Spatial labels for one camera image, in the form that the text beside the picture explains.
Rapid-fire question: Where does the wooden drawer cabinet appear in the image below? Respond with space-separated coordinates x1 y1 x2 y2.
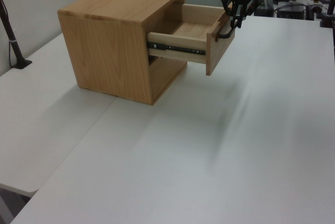
57 0 188 106

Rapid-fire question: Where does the black metal drawer slide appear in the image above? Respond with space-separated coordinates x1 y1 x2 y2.
147 41 208 55

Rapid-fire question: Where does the black electronics box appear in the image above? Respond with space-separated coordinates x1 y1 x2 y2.
276 3 307 20

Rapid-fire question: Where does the wooden drawer with bar handle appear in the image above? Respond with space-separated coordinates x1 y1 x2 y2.
147 3 236 76

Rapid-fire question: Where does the black bar drawer handle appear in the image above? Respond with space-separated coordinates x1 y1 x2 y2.
215 19 242 42

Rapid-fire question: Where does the black camera stand pole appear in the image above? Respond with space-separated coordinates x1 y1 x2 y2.
0 0 33 69

